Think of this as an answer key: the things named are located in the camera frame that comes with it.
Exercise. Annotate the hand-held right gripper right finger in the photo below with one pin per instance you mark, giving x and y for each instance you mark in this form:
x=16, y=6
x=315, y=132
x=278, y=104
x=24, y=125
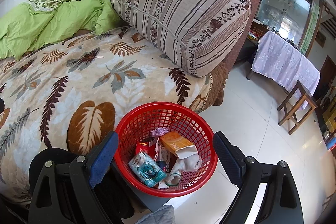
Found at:
x=228, y=158

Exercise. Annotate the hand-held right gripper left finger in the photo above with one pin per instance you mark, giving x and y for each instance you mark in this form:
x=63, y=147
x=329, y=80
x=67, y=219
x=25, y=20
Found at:
x=102, y=158

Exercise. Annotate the white sock with green cuff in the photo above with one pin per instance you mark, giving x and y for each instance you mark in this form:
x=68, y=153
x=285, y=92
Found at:
x=189, y=163

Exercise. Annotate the torn red box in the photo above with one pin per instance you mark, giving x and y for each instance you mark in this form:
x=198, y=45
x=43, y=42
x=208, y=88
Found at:
x=144, y=146

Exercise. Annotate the blue cartoon packet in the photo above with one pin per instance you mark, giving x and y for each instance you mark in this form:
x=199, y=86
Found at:
x=147, y=170

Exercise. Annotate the orange box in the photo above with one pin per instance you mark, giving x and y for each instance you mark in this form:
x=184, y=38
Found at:
x=176, y=142

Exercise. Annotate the white printed box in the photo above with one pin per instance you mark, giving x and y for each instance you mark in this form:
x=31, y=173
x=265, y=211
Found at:
x=165, y=161

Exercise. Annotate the purple paper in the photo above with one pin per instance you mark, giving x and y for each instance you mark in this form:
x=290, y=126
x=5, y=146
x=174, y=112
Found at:
x=160, y=132

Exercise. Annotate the red plastic basket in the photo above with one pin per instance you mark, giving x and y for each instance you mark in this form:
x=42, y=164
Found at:
x=168, y=191

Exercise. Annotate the grey quilted clothing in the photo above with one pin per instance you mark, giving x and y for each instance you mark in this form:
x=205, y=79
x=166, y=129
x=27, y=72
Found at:
x=157, y=216

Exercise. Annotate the leaf print blanket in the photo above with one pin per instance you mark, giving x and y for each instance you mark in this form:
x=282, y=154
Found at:
x=78, y=77

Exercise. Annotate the wooden stool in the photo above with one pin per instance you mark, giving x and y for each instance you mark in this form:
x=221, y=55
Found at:
x=304, y=98

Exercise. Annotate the lavender floral tablecloth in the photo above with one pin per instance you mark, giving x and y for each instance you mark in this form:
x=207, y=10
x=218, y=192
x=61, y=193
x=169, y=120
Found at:
x=283, y=64

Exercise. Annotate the green quilt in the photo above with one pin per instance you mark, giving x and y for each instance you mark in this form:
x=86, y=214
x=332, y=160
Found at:
x=39, y=24

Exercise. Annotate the striped floral cushion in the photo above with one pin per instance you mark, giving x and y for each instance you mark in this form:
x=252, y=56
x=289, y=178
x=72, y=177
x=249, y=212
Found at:
x=183, y=16

